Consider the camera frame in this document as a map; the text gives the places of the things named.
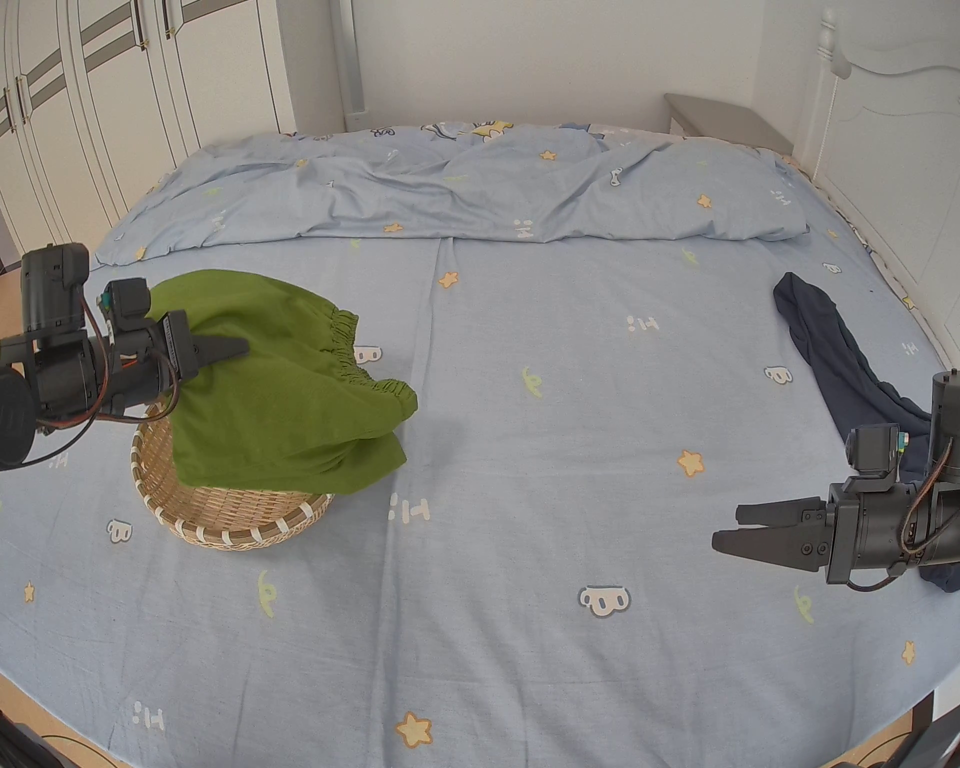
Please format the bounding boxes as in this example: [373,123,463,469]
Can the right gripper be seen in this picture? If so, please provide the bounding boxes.
[711,480,923,585]

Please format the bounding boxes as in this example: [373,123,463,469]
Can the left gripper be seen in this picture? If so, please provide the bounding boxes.
[93,310,251,422]

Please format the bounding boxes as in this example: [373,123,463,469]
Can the green shorts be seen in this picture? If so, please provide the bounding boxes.
[145,269,420,497]

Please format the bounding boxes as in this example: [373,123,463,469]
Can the round woven basket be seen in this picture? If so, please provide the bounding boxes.
[130,400,336,553]

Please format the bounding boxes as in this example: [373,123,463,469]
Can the dark blue garment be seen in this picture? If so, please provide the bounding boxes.
[772,270,960,594]

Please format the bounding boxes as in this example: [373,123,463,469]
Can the bed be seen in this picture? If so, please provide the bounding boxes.
[0,7,960,768]

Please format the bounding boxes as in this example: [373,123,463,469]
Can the white wardrobe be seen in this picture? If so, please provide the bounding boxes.
[0,0,298,261]

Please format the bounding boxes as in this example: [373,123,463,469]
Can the pale blue quilt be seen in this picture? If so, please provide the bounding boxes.
[93,118,813,268]

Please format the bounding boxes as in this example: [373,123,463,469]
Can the grey bedside table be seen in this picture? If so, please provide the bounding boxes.
[663,92,797,157]

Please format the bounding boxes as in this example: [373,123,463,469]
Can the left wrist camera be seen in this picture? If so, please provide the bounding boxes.
[99,278,163,354]

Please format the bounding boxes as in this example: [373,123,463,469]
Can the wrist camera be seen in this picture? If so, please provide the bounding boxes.
[99,278,163,354]
[843,423,909,496]

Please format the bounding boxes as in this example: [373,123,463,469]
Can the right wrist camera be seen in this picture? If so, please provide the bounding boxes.
[843,423,909,496]

